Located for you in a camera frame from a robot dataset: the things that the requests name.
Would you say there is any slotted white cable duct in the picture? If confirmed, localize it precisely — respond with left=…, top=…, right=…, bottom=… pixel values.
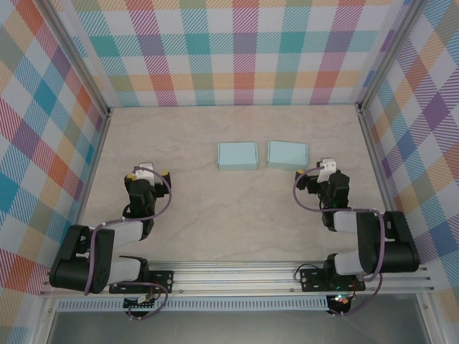
left=57, top=299, right=329, bottom=312

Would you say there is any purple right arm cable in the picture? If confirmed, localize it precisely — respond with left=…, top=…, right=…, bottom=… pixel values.
left=293, top=164, right=385, bottom=318

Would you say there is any aluminium corner post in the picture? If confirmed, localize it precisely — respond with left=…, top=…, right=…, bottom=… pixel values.
left=44, top=0, right=112, bottom=118
left=356, top=0, right=415, bottom=114

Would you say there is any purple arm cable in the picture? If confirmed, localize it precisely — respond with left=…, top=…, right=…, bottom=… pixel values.
left=293, top=164, right=385, bottom=318
left=84, top=166, right=174, bottom=322

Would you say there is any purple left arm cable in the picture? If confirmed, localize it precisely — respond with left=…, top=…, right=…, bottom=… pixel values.
left=84, top=166, right=174, bottom=322

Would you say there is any aluminium side rail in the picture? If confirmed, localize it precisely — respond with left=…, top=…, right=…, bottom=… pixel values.
left=357, top=107, right=410, bottom=266
left=63, top=107, right=113, bottom=269

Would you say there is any light teal paper box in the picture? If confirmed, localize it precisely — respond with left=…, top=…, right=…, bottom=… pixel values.
left=217, top=141, right=260, bottom=172
left=266, top=140, right=309, bottom=171

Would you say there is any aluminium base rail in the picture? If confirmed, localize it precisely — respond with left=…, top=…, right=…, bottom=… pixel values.
left=39, top=260, right=435, bottom=298

